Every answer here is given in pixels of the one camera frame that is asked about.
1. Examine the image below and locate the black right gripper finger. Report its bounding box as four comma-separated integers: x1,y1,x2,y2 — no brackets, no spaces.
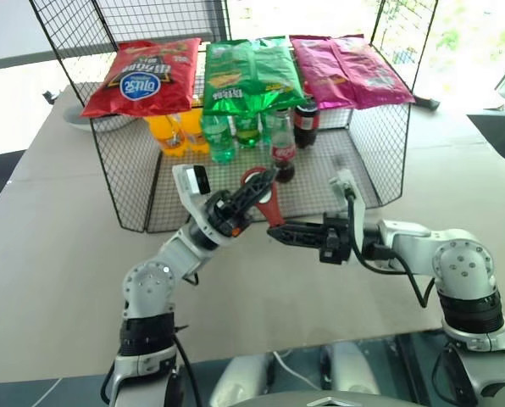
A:
265,228,329,252
272,220,328,235

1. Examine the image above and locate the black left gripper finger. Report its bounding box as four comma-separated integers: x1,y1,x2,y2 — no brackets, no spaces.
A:
245,178,276,216
234,168,280,204

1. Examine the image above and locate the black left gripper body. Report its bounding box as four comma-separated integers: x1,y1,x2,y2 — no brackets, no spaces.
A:
204,189,254,238

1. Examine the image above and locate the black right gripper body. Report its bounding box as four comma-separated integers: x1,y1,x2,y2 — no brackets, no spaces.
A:
319,211,352,265

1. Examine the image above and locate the red bottle opener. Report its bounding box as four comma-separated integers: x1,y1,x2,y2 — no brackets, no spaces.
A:
240,166,286,229

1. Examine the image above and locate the glass cola bottle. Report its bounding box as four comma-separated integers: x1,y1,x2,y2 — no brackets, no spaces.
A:
270,107,298,185

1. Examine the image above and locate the green soda plastic bottle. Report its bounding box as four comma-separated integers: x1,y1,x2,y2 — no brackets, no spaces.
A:
234,111,263,150
260,110,280,145
200,113,238,164

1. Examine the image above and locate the orange soda plastic bottle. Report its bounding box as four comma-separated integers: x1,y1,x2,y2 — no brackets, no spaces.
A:
180,110,212,155
145,113,185,158

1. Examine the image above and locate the dark cola plastic bottle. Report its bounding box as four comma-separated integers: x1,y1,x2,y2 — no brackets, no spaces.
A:
293,98,322,150

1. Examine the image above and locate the green chip bag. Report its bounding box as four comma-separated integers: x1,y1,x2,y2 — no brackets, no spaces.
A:
201,36,307,117

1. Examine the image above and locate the silver rounded shell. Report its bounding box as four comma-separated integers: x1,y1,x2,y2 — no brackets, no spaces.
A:
209,353,281,407
319,340,381,396

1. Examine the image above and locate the magenta chip bag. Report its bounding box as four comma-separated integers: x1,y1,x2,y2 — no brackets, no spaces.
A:
289,34,417,111

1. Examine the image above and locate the red chip bag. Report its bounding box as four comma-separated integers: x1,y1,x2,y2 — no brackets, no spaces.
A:
79,36,203,119

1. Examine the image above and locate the silver robot torso plate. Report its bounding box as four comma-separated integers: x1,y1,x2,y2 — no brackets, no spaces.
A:
259,387,419,407

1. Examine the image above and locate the flat black bar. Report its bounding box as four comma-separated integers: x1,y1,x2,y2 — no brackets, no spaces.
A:
413,96,441,113

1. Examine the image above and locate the white plate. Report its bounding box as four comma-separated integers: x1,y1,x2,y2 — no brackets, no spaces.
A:
61,105,136,134

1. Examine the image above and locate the dark side table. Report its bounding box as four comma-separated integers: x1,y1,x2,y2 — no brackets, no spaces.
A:
465,111,505,171

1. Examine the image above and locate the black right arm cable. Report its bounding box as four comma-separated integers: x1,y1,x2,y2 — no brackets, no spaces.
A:
345,190,438,309

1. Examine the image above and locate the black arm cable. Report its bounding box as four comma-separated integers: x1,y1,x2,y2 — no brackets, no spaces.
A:
345,190,438,309
171,324,203,407

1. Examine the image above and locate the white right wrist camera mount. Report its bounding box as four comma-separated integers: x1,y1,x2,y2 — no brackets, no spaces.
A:
328,168,367,238

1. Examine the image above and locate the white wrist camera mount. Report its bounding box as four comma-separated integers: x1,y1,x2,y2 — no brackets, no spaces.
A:
171,164,227,246
328,168,367,238

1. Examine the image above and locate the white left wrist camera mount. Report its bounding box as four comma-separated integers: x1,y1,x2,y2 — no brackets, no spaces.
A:
171,164,227,246

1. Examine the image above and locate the black wire mesh rack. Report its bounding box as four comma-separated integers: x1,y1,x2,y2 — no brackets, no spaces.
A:
28,0,440,234

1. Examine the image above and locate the thin white cable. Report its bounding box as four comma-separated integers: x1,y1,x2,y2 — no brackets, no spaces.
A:
270,350,322,392

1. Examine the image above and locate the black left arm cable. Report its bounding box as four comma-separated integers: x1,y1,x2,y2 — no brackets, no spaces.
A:
171,324,203,407

